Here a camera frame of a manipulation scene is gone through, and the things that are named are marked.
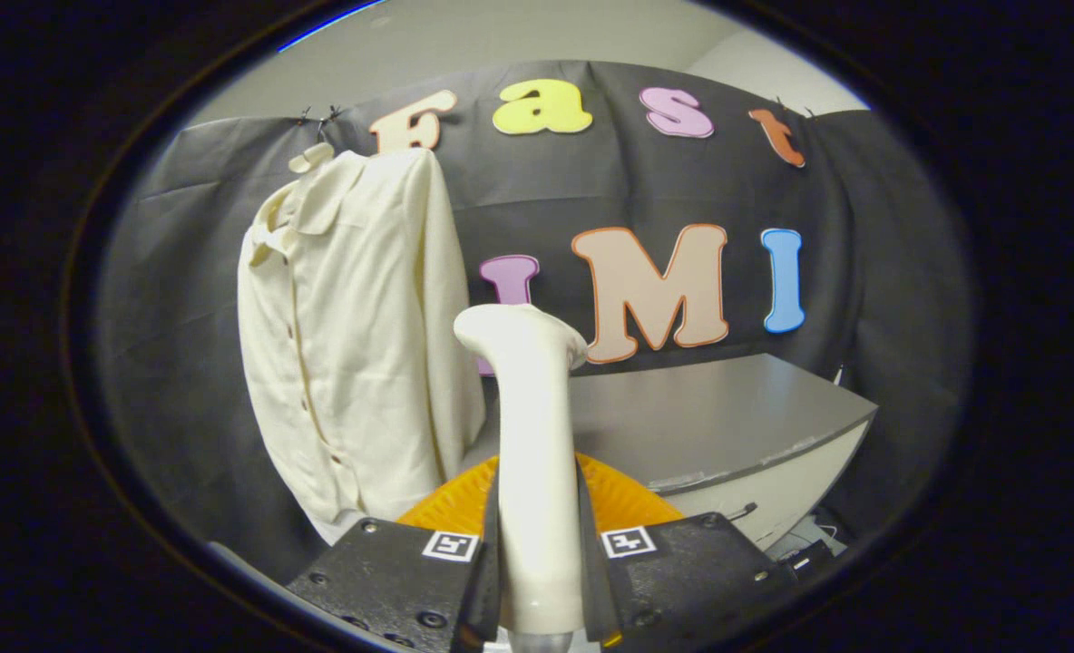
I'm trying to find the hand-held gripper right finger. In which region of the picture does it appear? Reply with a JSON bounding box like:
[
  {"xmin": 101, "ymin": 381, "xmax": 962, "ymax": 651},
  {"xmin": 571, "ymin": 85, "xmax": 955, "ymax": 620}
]
[{"xmin": 576, "ymin": 453, "xmax": 796, "ymax": 649}]

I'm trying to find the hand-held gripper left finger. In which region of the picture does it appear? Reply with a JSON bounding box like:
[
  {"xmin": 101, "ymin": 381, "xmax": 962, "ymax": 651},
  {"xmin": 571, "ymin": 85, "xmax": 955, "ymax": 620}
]
[{"xmin": 285, "ymin": 453, "xmax": 502, "ymax": 653}]

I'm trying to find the white garment steamer head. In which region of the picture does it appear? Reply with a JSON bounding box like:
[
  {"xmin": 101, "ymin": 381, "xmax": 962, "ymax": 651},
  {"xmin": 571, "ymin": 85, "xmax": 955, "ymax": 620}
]
[{"xmin": 454, "ymin": 304, "xmax": 590, "ymax": 636}]

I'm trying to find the cream button-up shirt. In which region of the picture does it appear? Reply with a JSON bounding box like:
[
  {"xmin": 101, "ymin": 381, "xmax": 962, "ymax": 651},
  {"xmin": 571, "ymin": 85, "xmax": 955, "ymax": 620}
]
[{"xmin": 237, "ymin": 148, "xmax": 487, "ymax": 545}]

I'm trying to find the cream clothes hanger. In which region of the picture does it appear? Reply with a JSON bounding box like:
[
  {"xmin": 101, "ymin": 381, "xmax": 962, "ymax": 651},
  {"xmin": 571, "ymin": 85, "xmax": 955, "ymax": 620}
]
[{"xmin": 288, "ymin": 141, "xmax": 336, "ymax": 175}]

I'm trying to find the grey and beige cabinet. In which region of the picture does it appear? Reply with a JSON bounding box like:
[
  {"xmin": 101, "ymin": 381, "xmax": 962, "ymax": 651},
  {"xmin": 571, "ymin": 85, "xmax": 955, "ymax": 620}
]
[{"xmin": 464, "ymin": 352, "xmax": 880, "ymax": 554}]

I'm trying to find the black backdrop cloth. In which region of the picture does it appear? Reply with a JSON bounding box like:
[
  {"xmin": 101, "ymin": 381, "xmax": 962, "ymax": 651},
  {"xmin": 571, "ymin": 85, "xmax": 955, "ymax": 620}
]
[{"xmin": 93, "ymin": 59, "xmax": 973, "ymax": 581}]

